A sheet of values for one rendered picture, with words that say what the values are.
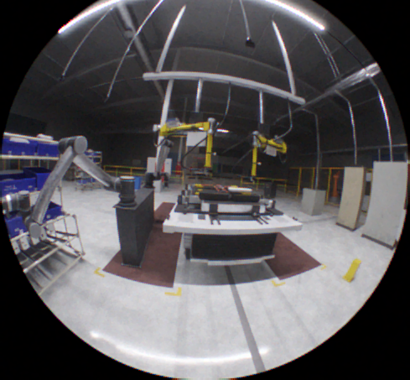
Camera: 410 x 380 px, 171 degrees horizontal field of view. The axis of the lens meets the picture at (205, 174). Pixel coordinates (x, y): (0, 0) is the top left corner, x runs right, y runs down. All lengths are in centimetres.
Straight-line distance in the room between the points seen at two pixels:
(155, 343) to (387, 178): 519
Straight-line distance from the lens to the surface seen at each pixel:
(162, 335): 154
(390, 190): 468
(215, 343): 152
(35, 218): 114
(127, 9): 764
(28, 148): 193
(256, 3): 936
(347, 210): 527
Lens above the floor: 143
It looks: 3 degrees down
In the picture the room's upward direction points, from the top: 5 degrees clockwise
